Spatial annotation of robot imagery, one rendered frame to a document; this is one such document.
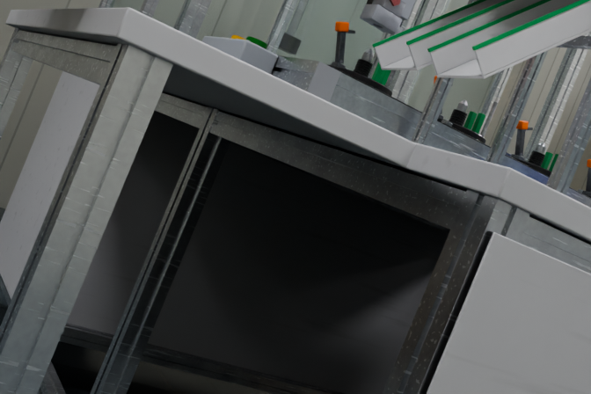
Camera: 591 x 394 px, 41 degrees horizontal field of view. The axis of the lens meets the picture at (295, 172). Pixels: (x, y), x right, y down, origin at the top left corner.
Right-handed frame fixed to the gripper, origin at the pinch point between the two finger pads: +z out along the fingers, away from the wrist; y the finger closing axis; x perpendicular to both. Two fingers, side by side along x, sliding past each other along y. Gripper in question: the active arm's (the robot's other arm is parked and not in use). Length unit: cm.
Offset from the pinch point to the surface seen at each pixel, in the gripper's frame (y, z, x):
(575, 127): -52, 15, 8
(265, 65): -1.9, 4.6, 28.7
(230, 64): -59, -7, 57
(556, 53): 277, 107, -309
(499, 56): -48, 4, 16
